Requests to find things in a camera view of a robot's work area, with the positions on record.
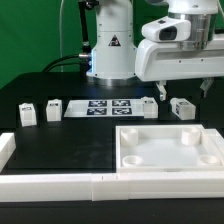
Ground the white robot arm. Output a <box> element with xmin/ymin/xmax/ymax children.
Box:
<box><xmin>87</xmin><ymin>0</ymin><xmax>224</xmax><ymax>100</ymax></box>

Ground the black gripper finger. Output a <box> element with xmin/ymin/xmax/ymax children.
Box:
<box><xmin>200</xmin><ymin>78</ymin><xmax>214</xmax><ymax>97</ymax></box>
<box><xmin>156</xmin><ymin>81</ymin><xmax>167</xmax><ymax>101</ymax></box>

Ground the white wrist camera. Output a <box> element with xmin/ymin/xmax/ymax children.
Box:
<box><xmin>142</xmin><ymin>16</ymin><xmax>191</xmax><ymax>42</ymax></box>

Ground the white marker sheet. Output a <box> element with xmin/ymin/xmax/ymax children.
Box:
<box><xmin>64</xmin><ymin>99</ymin><xmax>144</xmax><ymax>118</ymax></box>

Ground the white square tabletop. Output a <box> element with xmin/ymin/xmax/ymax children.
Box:
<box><xmin>116</xmin><ymin>125</ymin><xmax>223</xmax><ymax>173</ymax></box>

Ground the black cable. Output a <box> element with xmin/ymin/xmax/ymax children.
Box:
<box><xmin>41</xmin><ymin>54</ymin><xmax>92</xmax><ymax>74</ymax></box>

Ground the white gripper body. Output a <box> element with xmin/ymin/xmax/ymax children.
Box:
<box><xmin>135</xmin><ymin>37</ymin><xmax>224</xmax><ymax>82</ymax></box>

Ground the white U-shaped obstacle fence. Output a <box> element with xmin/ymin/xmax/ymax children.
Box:
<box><xmin>0</xmin><ymin>128</ymin><xmax>224</xmax><ymax>202</ymax></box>

